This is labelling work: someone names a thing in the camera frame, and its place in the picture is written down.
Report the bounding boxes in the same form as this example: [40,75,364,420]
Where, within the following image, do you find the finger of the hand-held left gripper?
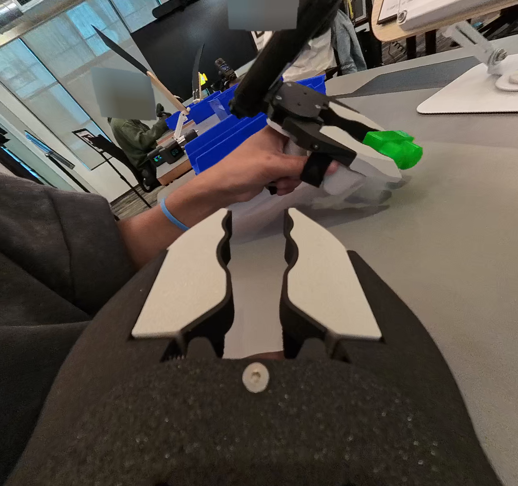
[323,96,390,142]
[350,146,404,183]

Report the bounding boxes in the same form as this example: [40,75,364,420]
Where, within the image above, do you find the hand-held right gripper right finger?
[279,207,384,359]

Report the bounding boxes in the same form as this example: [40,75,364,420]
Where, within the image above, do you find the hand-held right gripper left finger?
[131,208,236,358]

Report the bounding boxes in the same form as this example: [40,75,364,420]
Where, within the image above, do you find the green two-stud toy block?
[363,130,424,170]

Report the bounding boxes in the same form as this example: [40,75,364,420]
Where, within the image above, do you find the blue plastic bin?
[186,75,327,176]

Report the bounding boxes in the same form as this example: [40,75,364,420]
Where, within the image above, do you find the person's left forearm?
[0,173,199,329]

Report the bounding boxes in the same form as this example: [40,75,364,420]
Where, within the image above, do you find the grey desk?
[157,45,518,468]

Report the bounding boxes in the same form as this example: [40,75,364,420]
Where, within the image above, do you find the person's left hand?
[184,136,338,212]

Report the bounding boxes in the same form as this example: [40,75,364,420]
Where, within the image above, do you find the blue wristband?
[159,196,192,233]

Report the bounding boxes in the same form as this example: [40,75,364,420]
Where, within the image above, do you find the cluster of blue bins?
[165,84,243,132]

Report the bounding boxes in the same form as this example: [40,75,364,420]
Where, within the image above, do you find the printed instruction sheets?
[376,0,518,32]

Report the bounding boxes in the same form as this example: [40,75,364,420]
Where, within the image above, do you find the black white marker sign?
[71,127,115,156]

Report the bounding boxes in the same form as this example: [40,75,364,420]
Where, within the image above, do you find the person's grey sweatshirt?
[0,251,134,478]

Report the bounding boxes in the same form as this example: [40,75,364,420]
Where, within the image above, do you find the black camera rig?
[214,57,238,88]

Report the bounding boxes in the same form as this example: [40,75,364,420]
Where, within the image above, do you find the black wall screen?
[129,0,261,90]

